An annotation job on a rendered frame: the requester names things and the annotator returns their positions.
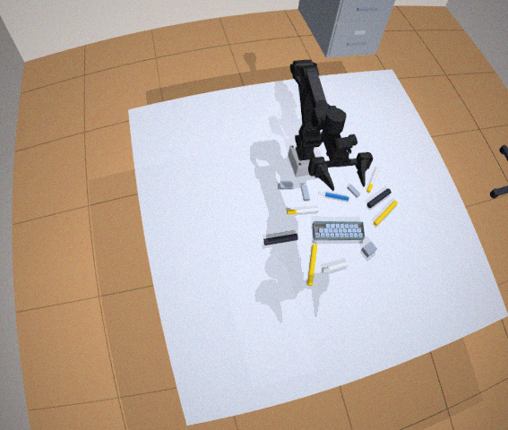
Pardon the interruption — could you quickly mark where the black flat bar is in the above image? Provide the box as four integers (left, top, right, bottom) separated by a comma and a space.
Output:
367, 188, 392, 208
263, 234, 298, 245

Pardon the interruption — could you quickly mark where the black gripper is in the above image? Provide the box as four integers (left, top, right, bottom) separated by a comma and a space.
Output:
308, 138, 373, 192

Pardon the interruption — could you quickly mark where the grey keyboard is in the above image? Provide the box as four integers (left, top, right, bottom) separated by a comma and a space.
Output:
313, 220, 366, 241

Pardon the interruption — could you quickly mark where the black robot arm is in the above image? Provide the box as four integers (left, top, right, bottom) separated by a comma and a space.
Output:
290, 59, 357, 160

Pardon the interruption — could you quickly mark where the blue stylus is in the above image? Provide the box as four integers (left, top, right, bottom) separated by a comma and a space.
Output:
319, 192, 349, 201

